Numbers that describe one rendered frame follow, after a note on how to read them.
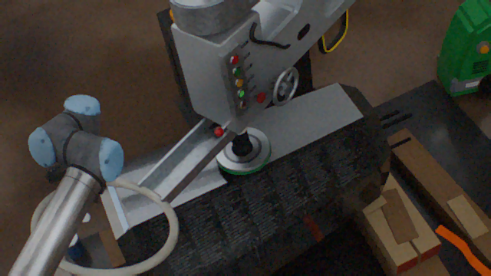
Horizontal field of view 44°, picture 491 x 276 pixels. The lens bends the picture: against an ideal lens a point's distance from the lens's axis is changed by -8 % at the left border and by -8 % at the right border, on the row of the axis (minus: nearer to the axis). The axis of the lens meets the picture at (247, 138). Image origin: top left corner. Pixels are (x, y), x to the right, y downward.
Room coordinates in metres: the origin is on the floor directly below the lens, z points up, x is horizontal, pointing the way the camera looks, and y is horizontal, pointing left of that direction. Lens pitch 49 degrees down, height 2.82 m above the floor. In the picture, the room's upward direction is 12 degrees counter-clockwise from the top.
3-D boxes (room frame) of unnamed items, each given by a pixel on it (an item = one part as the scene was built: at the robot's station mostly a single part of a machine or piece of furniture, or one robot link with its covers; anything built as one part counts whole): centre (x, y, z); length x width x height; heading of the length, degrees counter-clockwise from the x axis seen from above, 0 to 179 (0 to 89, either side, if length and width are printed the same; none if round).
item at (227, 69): (1.50, 0.00, 1.35); 0.08 x 0.03 x 0.28; 133
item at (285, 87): (1.62, -0.14, 1.18); 0.15 x 0.10 x 0.15; 133
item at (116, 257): (1.83, 0.80, 0.02); 0.25 x 0.10 x 0.01; 17
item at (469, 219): (1.51, -0.99, 0.12); 0.25 x 0.10 x 0.01; 13
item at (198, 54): (1.68, -0.03, 1.30); 0.36 x 0.22 x 0.45; 133
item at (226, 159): (1.63, 0.03, 0.85); 0.21 x 0.21 x 0.01
